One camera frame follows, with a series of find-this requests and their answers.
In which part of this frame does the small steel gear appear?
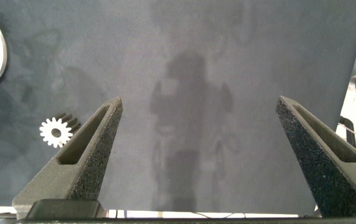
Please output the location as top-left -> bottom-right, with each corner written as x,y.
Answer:
39,112 -> 82,149

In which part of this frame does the black stand leg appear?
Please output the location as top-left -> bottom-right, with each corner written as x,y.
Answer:
339,116 -> 356,149

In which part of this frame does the dark rubber mat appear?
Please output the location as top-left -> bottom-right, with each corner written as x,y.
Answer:
0,0 -> 356,216

